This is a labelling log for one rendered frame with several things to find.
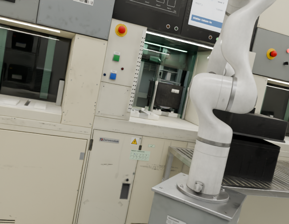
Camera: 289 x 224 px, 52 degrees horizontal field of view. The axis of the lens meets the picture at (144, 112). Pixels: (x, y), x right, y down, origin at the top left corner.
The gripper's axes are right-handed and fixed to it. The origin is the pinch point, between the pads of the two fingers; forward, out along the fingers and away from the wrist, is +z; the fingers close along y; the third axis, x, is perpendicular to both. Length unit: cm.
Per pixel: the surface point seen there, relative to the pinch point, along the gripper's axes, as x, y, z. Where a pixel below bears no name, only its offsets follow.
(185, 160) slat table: 39.6, 6.0, 7.3
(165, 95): 19, 85, -11
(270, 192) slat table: 18.9, -26.3, 27.3
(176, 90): 10, 86, -9
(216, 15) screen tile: -24, 33, -43
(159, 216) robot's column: 61, -43, -3
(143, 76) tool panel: 21, 121, -29
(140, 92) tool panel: 31, 120, -19
